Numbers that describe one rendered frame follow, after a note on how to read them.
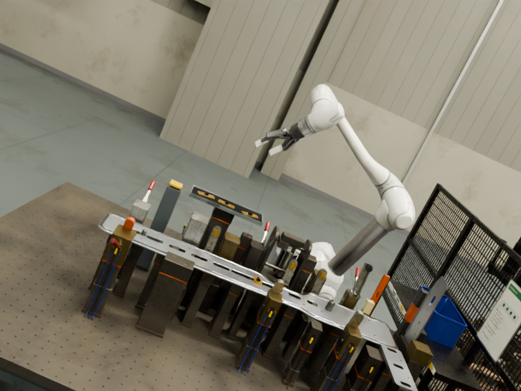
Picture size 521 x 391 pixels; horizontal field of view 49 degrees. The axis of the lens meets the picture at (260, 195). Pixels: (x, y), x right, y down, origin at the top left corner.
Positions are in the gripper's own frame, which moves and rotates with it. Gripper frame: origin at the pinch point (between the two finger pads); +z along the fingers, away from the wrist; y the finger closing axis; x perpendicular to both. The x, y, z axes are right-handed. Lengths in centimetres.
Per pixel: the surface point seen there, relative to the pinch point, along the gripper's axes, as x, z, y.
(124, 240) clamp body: 44, 39, 65
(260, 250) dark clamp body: 46.5, 16.0, 0.9
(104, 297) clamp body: 59, 59, 58
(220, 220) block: 26.2, 30.5, 4.0
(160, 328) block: 73, 50, 39
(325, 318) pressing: 85, -3, -3
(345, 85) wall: -316, 59, -516
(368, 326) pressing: 91, -14, -24
